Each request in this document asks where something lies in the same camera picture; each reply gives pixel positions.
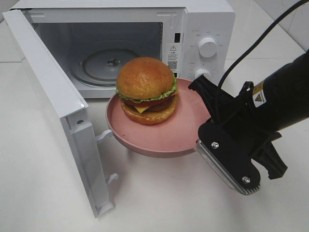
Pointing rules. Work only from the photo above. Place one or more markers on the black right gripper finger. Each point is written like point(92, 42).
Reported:
point(267, 156)
point(215, 99)

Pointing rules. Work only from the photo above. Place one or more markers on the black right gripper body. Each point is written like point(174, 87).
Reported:
point(236, 131)

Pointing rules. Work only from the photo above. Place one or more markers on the pink round plate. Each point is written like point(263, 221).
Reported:
point(174, 137)

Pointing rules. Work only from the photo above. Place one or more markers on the toy hamburger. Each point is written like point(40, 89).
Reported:
point(148, 90)

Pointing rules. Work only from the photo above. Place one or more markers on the white microwave door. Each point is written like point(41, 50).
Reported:
point(46, 52)

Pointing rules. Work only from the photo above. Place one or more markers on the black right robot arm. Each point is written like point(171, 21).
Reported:
point(282, 99)

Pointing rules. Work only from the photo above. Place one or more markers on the lower white round knob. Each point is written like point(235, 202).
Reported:
point(202, 72)

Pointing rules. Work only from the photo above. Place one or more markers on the white round knob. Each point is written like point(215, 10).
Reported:
point(202, 72)
point(207, 47)

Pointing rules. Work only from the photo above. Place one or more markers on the upper white round knob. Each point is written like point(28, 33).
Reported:
point(207, 47)

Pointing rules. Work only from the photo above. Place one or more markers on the white warning label sticker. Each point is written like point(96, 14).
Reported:
point(172, 56)

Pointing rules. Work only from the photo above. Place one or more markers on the glass microwave turntable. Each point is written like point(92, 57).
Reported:
point(102, 67)

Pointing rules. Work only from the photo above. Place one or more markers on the white microwave oven body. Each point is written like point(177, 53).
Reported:
point(142, 26)

